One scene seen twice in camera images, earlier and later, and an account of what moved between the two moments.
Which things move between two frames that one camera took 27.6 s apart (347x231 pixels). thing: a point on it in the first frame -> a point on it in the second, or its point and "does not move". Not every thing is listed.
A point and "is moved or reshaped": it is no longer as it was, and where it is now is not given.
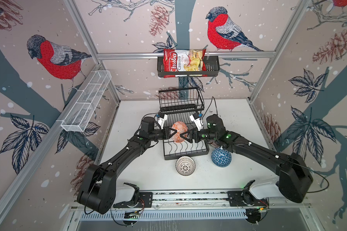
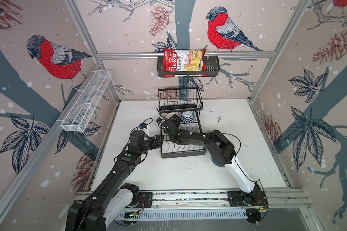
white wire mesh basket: [84, 102] does not move
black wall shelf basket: [212, 68] does not move
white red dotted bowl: [185, 166] -> [169, 115]
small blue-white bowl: [181, 127] is moved or reshaped
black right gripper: [186, 133] -> [176, 124]
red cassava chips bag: [183, 60] does not move
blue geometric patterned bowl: [221, 157] does not move
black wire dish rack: [178, 104] does not move
